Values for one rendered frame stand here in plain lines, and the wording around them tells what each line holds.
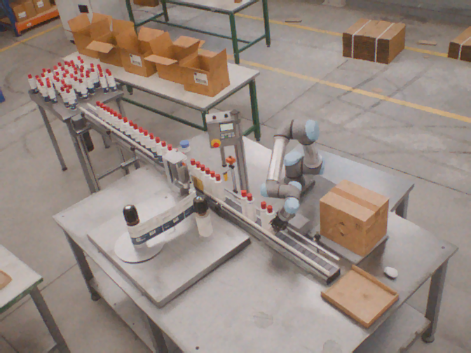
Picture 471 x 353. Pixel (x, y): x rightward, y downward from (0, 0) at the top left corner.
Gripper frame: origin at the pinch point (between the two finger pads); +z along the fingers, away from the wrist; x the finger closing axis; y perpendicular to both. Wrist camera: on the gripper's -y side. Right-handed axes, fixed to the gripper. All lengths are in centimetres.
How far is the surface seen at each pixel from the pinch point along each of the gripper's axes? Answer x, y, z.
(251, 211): -18.0, 2.0, 6.0
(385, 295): 66, -9, -26
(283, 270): 21.4, 14.1, -0.2
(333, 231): 22.3, -20.2, -12.3
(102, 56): -285, -71, 172
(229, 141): -57, -8, -12
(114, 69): -260, -69, 167
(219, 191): -44.0, 2.4, 20.8
